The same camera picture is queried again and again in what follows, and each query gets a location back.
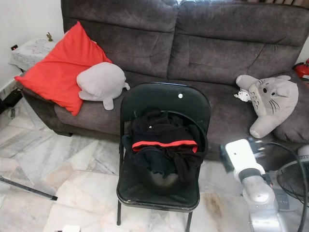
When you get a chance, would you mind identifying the black garment red stripe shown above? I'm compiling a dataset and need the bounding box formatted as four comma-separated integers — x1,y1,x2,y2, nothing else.
123,109,207,184

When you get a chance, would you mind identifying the small white plush toy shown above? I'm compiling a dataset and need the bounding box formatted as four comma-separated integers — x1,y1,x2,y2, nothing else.
234,88,249,103

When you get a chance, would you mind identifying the black standing fan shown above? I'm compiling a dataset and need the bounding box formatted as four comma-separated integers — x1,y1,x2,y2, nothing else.
275,145,309,232

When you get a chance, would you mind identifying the grey Totoro plush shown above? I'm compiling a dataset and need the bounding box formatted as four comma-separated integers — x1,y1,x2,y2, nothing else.
236,74,300,139

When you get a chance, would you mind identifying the black bag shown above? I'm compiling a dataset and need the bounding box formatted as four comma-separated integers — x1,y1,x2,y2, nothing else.
0,87,23,114

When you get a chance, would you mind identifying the black folding chair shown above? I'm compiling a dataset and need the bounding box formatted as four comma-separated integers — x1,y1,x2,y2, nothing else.
115,82,212,232

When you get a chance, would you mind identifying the dark grey fabric sofa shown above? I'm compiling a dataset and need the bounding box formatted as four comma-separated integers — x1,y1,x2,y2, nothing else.
17,0,309,158

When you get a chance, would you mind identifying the red canister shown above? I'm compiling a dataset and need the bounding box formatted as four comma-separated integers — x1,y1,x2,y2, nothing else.
293,58,309,80

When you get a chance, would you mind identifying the grey seal plush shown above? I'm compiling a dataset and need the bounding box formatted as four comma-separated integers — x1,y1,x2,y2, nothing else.
76,62,131,111

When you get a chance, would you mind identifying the side table lace cloth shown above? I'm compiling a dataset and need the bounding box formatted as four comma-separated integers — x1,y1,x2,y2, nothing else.
10,38,61,72

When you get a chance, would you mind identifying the red square cushion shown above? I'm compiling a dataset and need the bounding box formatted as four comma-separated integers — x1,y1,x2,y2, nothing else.
14,21,112,116

